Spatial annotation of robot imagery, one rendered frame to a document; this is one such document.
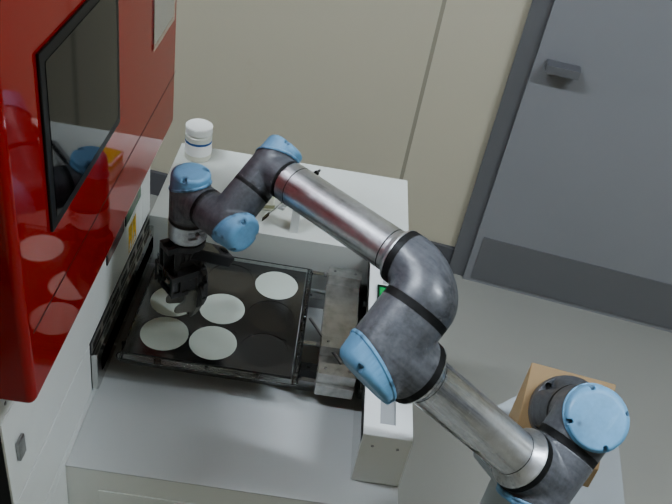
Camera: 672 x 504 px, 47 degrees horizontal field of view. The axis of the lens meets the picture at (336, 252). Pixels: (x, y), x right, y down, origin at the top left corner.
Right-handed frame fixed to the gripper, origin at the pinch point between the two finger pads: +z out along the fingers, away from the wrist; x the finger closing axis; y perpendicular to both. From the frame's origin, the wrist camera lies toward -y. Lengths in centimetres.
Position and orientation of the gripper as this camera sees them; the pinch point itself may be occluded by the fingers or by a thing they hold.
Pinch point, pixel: (192, 309)
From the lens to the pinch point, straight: 166.7
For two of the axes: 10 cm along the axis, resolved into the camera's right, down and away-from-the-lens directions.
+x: 6.0, 5.6, -5.7
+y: -7.8, 2.7, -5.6
